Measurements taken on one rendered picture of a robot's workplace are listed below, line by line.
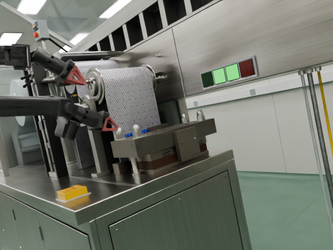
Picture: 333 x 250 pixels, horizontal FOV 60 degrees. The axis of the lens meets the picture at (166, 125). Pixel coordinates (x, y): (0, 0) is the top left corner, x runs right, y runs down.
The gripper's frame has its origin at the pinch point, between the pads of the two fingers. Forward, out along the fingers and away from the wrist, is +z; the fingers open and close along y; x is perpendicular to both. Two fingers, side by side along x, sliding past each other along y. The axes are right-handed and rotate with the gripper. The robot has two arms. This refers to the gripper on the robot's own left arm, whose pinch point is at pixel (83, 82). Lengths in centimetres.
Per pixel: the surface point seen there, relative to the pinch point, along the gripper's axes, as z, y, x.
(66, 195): 5.4, 20.1, -41.1
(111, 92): 9.7, 6.1, 0.3
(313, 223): 208, -10, 4
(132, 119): 22.3, 5.8, -5.2
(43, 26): -20, -51, 37
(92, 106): 7.5, -1.0, -6.4
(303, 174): 285, -68, 72
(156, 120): 33.3, 5.3, 0.3
